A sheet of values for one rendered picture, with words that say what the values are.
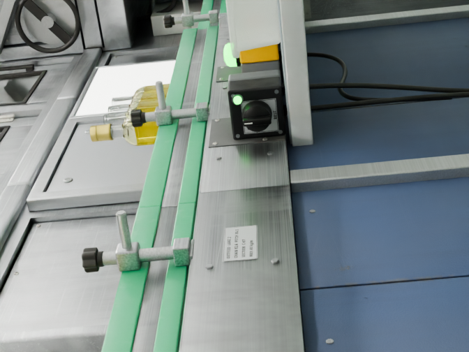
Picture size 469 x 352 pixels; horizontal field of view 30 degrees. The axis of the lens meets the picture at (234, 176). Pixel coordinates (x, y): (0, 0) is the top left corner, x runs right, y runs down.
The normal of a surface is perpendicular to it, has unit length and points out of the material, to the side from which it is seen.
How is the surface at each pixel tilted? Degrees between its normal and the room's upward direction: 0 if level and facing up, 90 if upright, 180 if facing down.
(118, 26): 90
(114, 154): 90
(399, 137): 90
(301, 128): 90
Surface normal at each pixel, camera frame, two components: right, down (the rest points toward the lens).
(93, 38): -0.02, 0.43
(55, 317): -0.11, -0.90
